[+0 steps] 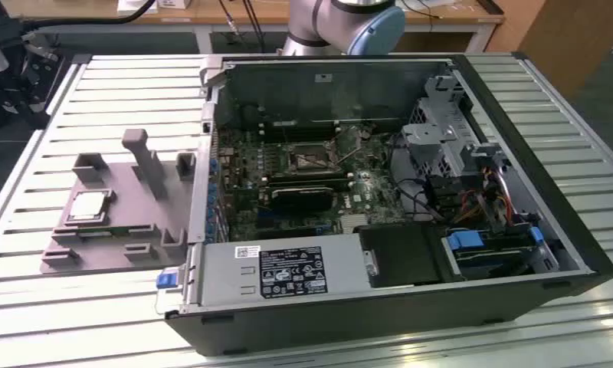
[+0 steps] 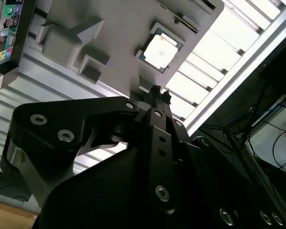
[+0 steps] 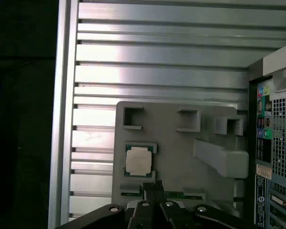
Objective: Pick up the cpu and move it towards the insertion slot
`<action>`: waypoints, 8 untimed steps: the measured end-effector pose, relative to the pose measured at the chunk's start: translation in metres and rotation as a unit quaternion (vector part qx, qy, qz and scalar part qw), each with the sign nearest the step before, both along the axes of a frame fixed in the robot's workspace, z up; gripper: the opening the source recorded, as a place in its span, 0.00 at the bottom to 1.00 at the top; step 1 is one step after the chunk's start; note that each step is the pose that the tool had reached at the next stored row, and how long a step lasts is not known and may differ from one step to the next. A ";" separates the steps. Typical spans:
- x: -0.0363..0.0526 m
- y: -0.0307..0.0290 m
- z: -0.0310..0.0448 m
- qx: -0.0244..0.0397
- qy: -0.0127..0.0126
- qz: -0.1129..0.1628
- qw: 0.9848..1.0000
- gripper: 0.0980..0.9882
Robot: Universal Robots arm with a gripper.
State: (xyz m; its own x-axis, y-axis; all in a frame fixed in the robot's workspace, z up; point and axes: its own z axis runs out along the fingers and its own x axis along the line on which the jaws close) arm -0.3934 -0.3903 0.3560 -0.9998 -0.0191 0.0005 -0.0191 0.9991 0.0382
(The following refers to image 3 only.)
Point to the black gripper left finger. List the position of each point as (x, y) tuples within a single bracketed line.
[(114, 217)]

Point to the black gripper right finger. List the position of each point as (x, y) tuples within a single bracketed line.
[(205, 217)]

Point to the CPU with silver top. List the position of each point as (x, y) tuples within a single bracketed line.
[(138, 159)]

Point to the green RAM stick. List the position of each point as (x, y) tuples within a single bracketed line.
[(176, 194)]

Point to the black label with round logo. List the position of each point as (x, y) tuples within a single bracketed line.
[(260, 200)]

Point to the grey parts rack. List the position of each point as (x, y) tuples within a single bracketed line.
[(176, 162)]

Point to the white paper label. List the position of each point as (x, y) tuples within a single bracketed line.
[(263, 170)]

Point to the open PC case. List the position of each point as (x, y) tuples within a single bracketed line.
[(283, 143)]

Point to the colourful logo sticker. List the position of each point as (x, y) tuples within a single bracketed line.
[(263, 91)]

